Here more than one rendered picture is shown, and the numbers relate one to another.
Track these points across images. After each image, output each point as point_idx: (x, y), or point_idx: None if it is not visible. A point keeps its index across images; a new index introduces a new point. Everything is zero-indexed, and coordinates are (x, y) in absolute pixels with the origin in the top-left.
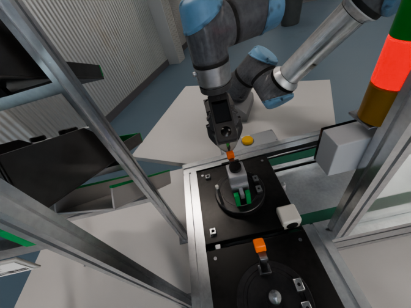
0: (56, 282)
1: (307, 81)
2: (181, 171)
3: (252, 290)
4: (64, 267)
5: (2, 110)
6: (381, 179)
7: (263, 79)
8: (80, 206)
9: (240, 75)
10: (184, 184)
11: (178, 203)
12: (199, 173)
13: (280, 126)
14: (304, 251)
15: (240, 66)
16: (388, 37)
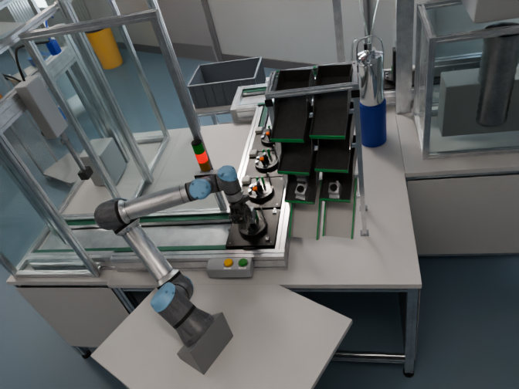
0: (385, 224)
1: (106, 365)
2: (293, 281)
3: (266, 191)
4: (385, 231)
5: None
6: None
7: (181, 283)
8: (319, 186)
9: (191, 302)
10: (285, 241)
11: (299, 255)
12: (272, 244)
13: None
14: None
15: (185, 305)
16: (203, 153)
